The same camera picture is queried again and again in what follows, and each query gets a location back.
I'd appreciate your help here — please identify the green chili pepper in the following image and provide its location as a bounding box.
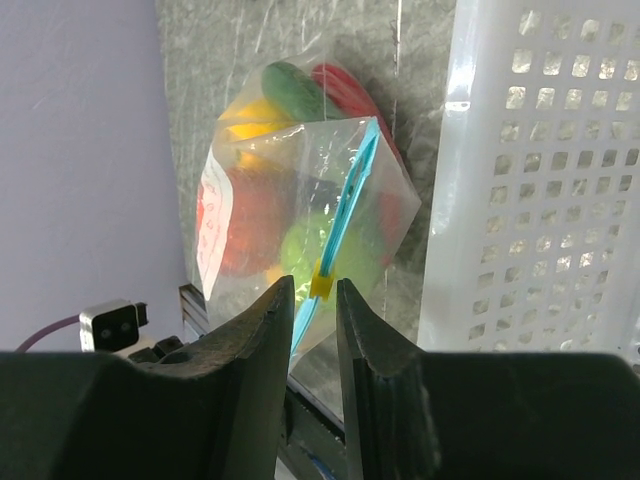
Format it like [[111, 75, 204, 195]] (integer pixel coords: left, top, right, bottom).
[[261, 61, 347, 123]]

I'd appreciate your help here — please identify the yellow apple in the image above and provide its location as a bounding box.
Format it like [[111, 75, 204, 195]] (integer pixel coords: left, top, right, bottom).
[[219, 97, 295, 141]]

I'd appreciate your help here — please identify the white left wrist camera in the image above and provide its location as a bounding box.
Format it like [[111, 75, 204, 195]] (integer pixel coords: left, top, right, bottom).
[[79, 299, 148, 352]]

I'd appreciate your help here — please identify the red chili pepper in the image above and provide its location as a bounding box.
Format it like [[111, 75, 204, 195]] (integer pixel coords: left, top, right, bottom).
[[311, 63, 405, 267]]

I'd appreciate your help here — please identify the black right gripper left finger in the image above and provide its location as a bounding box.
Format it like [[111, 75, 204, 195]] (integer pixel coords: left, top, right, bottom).
[[1, 276, 294, 479]]

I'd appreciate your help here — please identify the orange tangerine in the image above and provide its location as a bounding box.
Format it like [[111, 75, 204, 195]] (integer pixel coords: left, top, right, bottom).
[[196, 168, 295, 280]]

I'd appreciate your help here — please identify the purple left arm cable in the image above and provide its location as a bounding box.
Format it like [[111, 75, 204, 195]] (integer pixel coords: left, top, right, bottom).
[[14, 313, 82, 353]]

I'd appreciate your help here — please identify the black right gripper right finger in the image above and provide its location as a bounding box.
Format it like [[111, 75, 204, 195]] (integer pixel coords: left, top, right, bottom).
[[336, 279, 639, 479]]

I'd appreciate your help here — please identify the clear zip top bag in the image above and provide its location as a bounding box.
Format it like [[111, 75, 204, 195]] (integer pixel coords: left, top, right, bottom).
[[192, 57, 422, 416]]

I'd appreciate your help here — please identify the green cabbage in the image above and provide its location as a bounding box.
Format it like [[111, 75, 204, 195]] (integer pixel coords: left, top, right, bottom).
[[279, 214, 386, 311]]

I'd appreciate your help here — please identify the white plastic basket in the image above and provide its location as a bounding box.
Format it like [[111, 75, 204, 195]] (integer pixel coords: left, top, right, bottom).
[[417, 1, 639, 365]]

